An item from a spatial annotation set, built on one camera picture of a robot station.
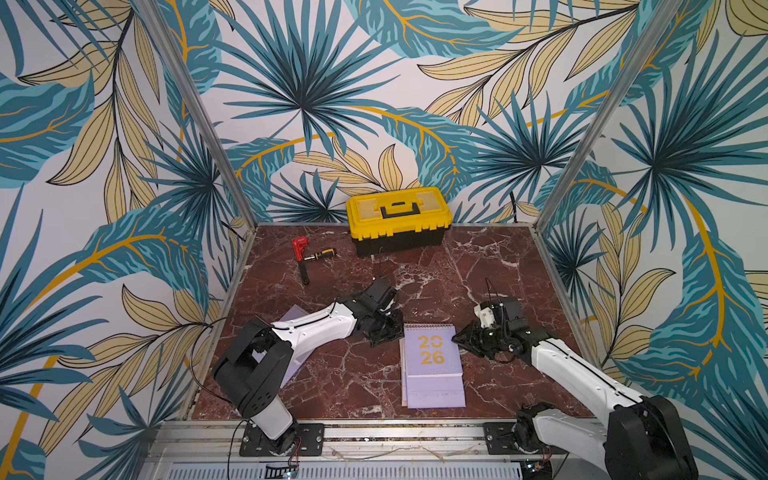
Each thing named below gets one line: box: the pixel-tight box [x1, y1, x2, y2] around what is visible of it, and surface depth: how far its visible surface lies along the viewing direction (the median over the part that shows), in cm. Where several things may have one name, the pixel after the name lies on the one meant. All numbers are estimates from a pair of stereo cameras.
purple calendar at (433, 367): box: [404, 323, 466, 409], surface depth 81 cm
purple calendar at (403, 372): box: [399, 337, 408, 407], surface depth 81 cm
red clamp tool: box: [292, 236, 309, 262], surface depth 115 cm
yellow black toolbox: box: [346, 187, 453, 257], surface depth 103 cm
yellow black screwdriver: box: [304, 248, 335, 261], surface depth 110 cm
